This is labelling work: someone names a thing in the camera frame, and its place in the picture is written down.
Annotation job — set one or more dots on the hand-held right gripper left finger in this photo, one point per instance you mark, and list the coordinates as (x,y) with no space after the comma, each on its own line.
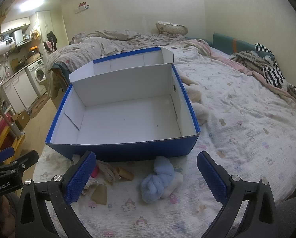
(81,178)

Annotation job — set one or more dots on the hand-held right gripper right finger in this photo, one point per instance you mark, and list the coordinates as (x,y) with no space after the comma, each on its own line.
(212,178)

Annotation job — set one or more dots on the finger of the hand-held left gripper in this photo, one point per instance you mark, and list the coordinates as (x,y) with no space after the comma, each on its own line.
(26,160)
(4,153)

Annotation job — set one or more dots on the blue cardboard box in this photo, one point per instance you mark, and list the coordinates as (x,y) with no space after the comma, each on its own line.
(128,151)

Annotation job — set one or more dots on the light blue plush toy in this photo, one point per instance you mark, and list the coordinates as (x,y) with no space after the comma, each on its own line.
(155,186)

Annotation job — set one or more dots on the red plastic object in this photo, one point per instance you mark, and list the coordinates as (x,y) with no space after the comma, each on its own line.
(2,130)

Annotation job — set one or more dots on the brown cardboard piece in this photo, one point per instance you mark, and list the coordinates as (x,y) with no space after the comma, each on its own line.
(99,194)

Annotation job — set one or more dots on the cardboard box on floor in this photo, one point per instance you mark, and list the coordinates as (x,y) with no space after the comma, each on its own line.
(21,119)

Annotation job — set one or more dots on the brown cardboard tube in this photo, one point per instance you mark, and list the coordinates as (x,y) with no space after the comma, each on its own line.
(125,174)

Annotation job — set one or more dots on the brown floor rug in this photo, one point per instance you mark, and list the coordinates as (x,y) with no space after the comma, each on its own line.
(39,106)

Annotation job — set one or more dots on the white base cabinets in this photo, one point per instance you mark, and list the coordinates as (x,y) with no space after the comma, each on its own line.
(19,89)

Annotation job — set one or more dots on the cream plush toy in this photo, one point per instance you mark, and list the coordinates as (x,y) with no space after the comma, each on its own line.
(200,111)

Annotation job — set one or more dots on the white washing machine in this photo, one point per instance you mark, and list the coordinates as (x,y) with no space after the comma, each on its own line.
(39,74)

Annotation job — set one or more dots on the white water heater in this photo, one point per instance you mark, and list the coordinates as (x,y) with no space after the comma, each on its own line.
(2,48)

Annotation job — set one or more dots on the pink blanket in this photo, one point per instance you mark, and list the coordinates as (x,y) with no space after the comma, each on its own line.
(249,73)

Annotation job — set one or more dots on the black white striped garment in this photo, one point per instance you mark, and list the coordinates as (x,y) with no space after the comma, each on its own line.
(271,74)

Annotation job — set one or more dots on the dark hanging garment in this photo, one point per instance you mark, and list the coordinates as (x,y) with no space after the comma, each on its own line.
(52,39)

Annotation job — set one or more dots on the brown knitted sweater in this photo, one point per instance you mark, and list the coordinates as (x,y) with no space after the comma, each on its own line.
(249,59)

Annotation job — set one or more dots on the beige patterned quilt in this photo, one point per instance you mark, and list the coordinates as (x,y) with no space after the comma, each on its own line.
(88,47)

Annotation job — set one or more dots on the teal bed headboard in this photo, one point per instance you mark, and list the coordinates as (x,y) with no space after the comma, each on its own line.
(222,42)

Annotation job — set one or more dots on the frilled cream pillow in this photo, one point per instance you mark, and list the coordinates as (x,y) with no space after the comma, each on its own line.
(171,28)

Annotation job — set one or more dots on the yellow wooden frame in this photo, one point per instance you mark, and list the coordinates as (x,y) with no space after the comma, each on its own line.
(16,143)

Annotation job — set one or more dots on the white wall cabinets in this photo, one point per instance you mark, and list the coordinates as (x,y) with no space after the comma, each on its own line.
(15,24)

